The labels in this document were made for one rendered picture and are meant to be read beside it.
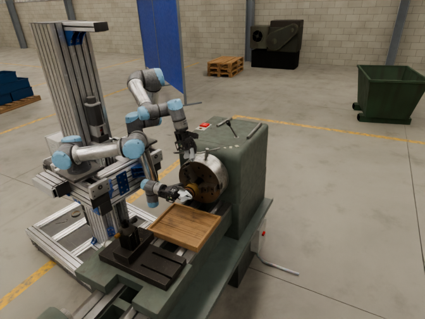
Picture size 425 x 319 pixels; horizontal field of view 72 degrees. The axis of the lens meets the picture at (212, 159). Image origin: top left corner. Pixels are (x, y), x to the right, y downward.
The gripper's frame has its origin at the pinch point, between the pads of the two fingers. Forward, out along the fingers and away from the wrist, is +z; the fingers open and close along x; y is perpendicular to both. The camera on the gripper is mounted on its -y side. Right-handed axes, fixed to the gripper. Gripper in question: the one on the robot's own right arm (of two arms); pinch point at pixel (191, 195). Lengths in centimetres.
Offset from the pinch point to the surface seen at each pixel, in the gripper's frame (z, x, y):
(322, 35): -108, -15, -1013
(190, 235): 4.7, -19.8, 11.2
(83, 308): -15, -22, 73
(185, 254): 9.4, -21.8, 23.4
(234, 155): 13.6, 15.2, -32.4
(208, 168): 4.1, 12.6, -15.1
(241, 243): 21, -54, -29
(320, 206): 58, -109, -173
